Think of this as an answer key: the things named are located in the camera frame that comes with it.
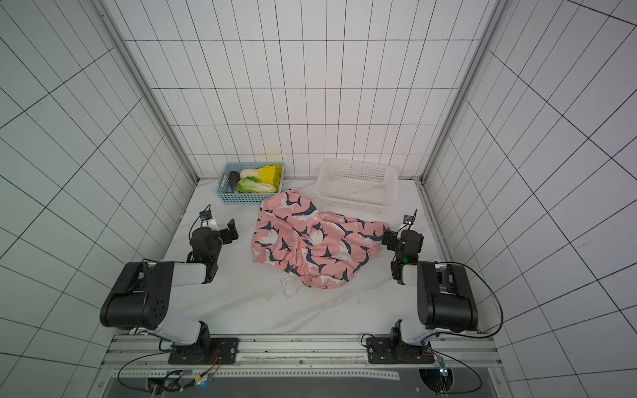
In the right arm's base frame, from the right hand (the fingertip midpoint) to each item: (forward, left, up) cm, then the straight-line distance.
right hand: (393, 226), depth 95 cm
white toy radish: (+28, +67, -1) cm, 72 cm away
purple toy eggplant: (+26, +73, -2) cm, 77 cm away
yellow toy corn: (+21, +52, +5) cm, 57 cm away
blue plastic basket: (+17, +76, -5) cm, 78 cm away
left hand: (-4, +67, +2) cm, 67 cm away
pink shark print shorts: (-9, +27, -5) cm, 29 cm away
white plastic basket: (+26, +14, -6) cm, 30 cm away
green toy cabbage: (+17, +59, +3) cm, 62 cm away
